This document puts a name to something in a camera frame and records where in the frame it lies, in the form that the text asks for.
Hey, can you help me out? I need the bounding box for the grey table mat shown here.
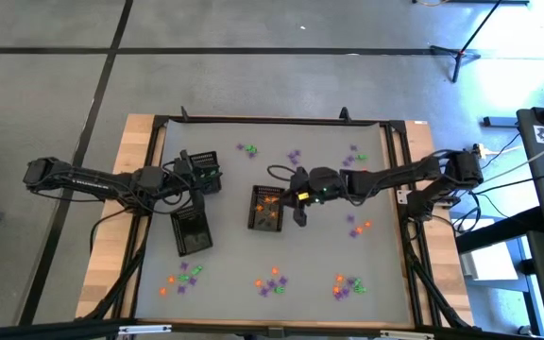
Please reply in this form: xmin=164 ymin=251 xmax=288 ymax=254
xmin=134 ymin=120 xmax=416 ymax=327

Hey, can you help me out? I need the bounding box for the black metal table frame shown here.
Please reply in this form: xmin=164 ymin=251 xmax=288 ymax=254
xmin=76 ymin=106 xmax=476 ymax=332

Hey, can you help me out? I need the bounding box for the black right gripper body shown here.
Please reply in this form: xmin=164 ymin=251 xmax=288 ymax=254
xmin=302 ymin=165 xmax=347 ymax=209

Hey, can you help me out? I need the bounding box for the black plastic slotted basket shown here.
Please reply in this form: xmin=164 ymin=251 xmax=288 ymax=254
xmin=246 ymin=184 xmax=286 ymax=232
xmin=170 ymin=205 xmax=214 ymax=258
xmin=187 ymin=150 xmax=223 ymax=196

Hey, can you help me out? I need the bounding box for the white box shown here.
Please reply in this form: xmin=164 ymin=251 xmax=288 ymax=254
xmin=460 ymin=245 xmax=521 ymax=281

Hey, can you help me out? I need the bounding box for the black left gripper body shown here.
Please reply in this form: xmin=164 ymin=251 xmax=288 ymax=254
xmin=172 ymin=160 xmax=202 ymax=193

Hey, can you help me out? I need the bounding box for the black tripod stand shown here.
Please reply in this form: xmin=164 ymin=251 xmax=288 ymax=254
xmin=430 ymin=0 xmax=504 ymax=84

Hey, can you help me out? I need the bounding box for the black desk leg bar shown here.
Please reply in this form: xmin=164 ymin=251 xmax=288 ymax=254
xmin=455 ymin=206 xmax=544 ymax=255

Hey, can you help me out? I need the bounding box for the silver metal bracket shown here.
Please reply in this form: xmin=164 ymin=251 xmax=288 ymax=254
xmin=118 ymin=324 xmax=173 ymax=336
xmin=379 ymin=330 xmax=436 ymax=340

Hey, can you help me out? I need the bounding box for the black rig beam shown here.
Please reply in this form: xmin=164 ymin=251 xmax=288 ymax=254
xmin=0 ymin=318 xmax=544 ymax=340

